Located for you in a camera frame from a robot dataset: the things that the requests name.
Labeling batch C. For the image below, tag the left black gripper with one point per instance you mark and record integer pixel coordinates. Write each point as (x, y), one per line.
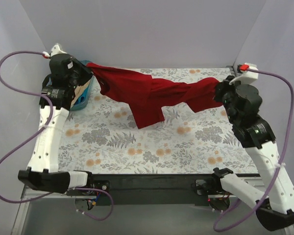
(81, 71)

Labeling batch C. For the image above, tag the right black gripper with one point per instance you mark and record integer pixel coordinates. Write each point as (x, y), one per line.
(220, 89)

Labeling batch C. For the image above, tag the red t shirt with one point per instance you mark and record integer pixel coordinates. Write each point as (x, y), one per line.
(146, 95)

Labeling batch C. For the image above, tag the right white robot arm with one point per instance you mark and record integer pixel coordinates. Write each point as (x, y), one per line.
(274, 207)

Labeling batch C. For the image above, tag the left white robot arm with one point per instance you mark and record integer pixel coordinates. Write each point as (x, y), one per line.
(65, 86)

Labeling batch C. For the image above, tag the beige t shirt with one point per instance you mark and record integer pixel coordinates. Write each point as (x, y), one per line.
(80, 93)

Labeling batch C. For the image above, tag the blue plastic basket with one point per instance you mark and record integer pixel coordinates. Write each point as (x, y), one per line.
(75, 80)

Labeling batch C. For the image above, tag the floral table mat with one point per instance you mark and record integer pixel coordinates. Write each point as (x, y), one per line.
(103, 138)

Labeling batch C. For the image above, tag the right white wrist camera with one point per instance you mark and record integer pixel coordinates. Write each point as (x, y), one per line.
(246, 77)

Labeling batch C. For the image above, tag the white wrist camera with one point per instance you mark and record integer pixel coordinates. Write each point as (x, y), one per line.
(56, 49)
(246, 77)

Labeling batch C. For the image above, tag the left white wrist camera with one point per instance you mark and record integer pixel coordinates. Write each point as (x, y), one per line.
(56, 49)

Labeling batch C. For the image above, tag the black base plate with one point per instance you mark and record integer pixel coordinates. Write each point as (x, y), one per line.
(158, 189)

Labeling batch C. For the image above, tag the aluminium rail frame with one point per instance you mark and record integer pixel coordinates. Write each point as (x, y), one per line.
(91, 211)

